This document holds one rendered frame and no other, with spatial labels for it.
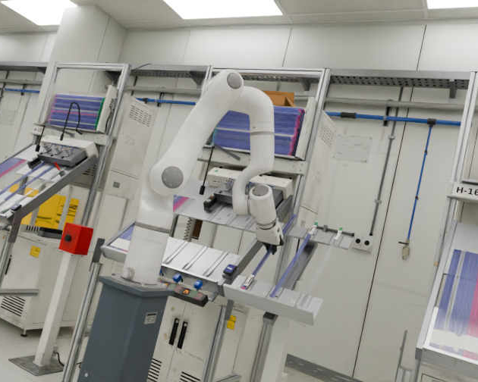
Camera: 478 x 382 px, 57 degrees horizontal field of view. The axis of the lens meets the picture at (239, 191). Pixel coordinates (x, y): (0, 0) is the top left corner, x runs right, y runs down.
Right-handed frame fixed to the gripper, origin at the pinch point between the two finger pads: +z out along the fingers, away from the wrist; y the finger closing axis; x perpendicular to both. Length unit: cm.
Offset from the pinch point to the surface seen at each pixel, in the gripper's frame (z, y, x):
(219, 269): 9.8, 21.2, 10.2
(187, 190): 20, 73, -41
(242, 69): -21, 62, -106
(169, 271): 9.7, 42.1, 18.6
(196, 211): 17, 56, -24
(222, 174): 13, 54, -51
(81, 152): 15, 162, -50
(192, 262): 10.4, 35.3, 10.5
